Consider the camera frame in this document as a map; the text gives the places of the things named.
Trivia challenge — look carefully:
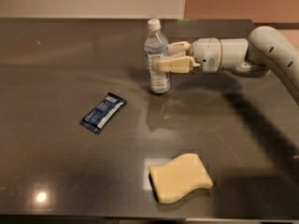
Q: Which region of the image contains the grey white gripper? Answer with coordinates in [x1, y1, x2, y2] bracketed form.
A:
[153, 38, 249, 74]

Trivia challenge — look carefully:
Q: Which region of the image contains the clear plastic water bottle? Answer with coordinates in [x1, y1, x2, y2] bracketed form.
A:
[144, 19, 170, 94]

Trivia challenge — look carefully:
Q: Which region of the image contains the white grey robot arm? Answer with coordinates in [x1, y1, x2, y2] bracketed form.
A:
[153, 26, 299, 104]

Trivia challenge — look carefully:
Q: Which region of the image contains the blue snack wrapper packet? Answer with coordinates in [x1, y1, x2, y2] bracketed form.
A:
[80, 92, 127, 134]

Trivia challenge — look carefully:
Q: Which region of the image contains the yellow curved sponge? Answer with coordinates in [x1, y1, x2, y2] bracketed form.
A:
[149, 153, 213, 203]

